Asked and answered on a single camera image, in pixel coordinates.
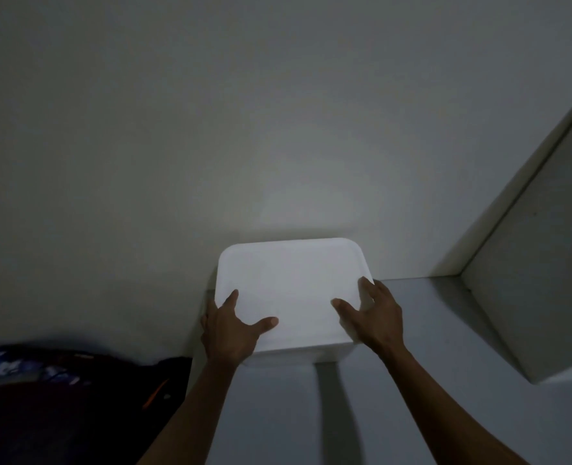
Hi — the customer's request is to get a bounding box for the black bag with orange strip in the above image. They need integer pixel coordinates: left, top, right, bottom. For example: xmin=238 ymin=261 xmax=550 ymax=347
xmin=0 ymin=341 xmax=193 ymax=465

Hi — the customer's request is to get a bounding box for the person's right hand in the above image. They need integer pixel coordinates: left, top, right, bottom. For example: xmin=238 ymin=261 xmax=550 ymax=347
xmin=332 ymin=277 xmax=407 ymax=354

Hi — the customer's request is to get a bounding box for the blue patterned cloth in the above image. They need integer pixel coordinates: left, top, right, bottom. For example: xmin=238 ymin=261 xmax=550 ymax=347
xmin=0 ymin=346 xmax=93 ymax=390

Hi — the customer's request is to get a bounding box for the white plastic storage box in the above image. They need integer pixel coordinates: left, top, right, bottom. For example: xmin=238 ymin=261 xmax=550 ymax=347
xmin=215 ymin=238 xmax=376 ymax=367

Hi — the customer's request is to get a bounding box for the person's right forearm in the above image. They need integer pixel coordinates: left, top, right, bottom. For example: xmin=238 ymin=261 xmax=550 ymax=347
xmin=380 ymin=345 xmax=531 ymax=465

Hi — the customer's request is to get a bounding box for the white cabinet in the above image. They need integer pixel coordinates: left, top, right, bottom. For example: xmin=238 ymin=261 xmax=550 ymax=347
xmin=424 ymin=79 xmax=572 ymax=385

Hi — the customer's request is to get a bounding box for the person's left forearm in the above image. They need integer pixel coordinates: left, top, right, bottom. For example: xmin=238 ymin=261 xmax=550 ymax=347
xmin=138 ymin=356 xmax=240 ymax=465

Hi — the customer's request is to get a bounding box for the person's left hand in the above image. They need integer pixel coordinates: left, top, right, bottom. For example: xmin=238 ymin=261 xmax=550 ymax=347
xmin=201 ymin=289 xmax=279 ymax=368

